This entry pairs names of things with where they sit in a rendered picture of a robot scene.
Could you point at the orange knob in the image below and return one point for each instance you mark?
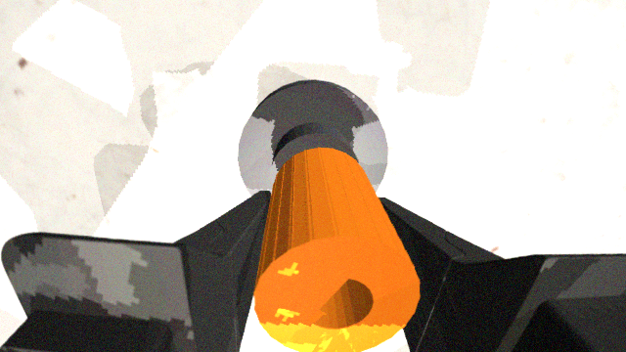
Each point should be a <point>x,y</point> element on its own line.
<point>333,275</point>

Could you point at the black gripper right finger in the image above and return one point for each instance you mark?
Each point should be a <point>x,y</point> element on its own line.
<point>474,300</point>

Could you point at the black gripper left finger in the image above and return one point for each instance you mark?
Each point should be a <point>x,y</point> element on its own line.
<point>201,286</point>

